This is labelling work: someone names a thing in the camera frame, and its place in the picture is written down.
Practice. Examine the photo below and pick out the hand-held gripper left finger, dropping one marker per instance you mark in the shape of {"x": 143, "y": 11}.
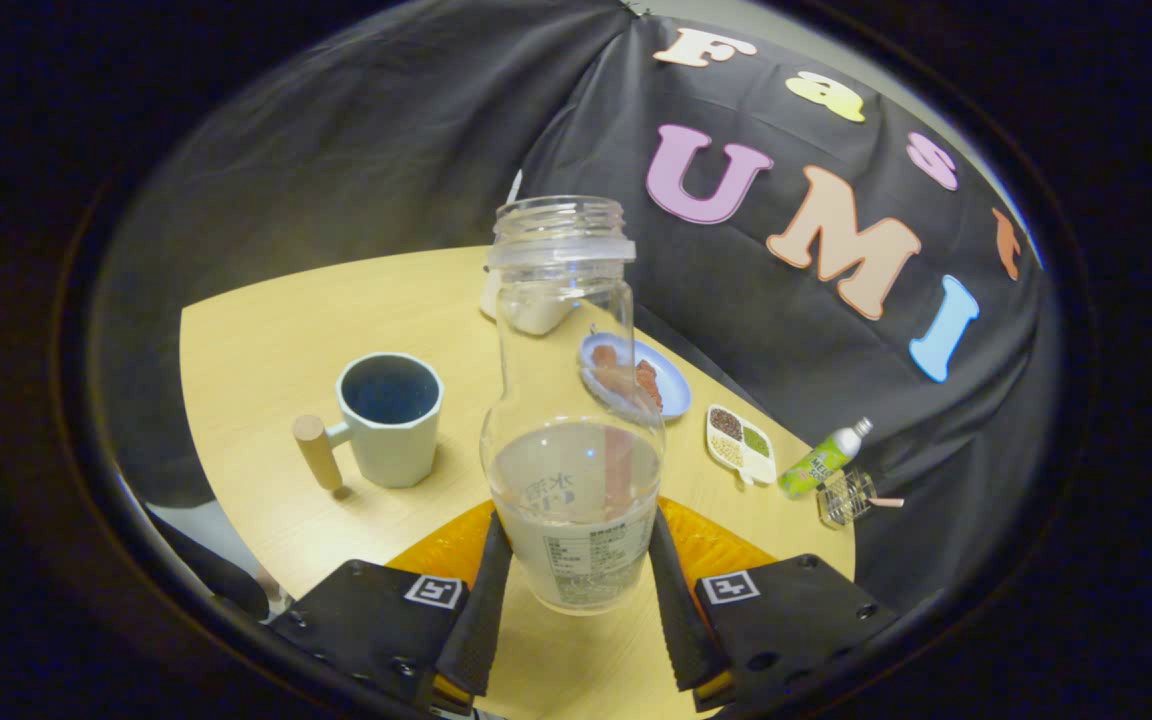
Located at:
{"x": 476, "y": 625}

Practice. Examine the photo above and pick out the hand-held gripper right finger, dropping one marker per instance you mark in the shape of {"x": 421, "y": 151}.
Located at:
{"x": 686, "y": 630}

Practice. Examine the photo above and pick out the clear plastic juice bottle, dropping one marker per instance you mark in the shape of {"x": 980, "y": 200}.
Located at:
{"x": 571, "y": 500}

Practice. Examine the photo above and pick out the small green label bottle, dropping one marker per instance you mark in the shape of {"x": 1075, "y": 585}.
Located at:
{"x": 821, "y": 460}

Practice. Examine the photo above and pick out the white divided tray with grains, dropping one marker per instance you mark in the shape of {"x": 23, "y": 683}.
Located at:
{"x": 736, "y": 445}

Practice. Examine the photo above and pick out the clear ribbed glass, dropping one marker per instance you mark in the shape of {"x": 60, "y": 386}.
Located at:
{"x": 844, "y": 498}

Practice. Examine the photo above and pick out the blue plate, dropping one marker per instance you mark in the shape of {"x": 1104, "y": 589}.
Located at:
{"x": 671, "y": 392}

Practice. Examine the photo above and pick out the reddish food pieces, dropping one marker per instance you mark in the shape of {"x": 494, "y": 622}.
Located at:
{"x": 644, "y": 380}

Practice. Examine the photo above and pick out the white container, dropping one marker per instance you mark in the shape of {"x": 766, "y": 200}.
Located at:
{"x": 536, "y": 312}

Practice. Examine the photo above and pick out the wooden table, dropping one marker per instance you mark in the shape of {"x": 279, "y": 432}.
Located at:
{"x": 266, "y": 350}

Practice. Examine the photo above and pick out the black backdrop cloth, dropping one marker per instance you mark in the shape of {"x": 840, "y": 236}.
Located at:
{"x": 386, "y": 130}

